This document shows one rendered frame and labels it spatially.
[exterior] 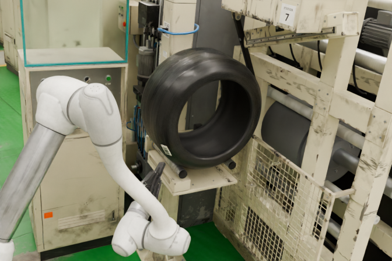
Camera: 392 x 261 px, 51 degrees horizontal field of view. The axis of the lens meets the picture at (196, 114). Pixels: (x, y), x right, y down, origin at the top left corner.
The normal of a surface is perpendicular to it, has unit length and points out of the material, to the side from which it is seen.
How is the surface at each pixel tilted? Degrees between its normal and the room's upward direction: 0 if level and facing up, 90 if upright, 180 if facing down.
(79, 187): 91
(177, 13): 90
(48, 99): 60
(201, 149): 13
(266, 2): 90
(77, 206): 90
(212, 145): 24
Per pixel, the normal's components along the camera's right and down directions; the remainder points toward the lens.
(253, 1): -0.89, 0.10
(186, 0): 0.45, 0.37
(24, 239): 0.09, -0.92
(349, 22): 0.46, 0.07
